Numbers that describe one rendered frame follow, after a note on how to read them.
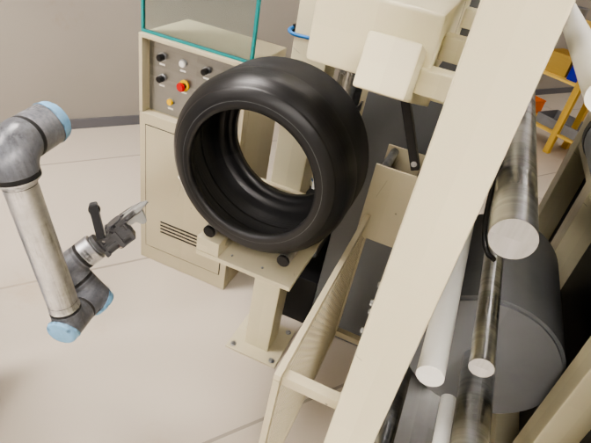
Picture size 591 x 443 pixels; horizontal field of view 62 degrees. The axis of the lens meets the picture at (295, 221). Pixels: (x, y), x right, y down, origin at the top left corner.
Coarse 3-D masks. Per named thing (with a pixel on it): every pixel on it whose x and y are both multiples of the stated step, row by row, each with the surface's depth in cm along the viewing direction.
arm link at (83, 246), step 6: (84, 240) 155; (78, 246) 155; (84, 246) 154; (90, 246) 154; (78, 252) 154; (84, 252) 154; (90, 252) 154; (96, 252) 155; (84, 258) 155; (90, 258) 155; (96, 258) 156; (90, 264) 156
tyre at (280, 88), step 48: (192, 96) 146; (240, 96) 136; (288, 96) 133; (336, 96) 143; (192, 144) 151; (336, 144) 136; (192, 192) 159; (240, 192) 184; (336, 192) 140; (240, 240) 161; (288, 240) 153
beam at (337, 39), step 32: (320, 0) 95; (352, 0) 93; (384, 0) 91; (416, 0) 94; (448, 0) 101; (320, 32) 98; (352, 32) 96; (384, 32) 93; (416, 32) 91; (352, 64) 98
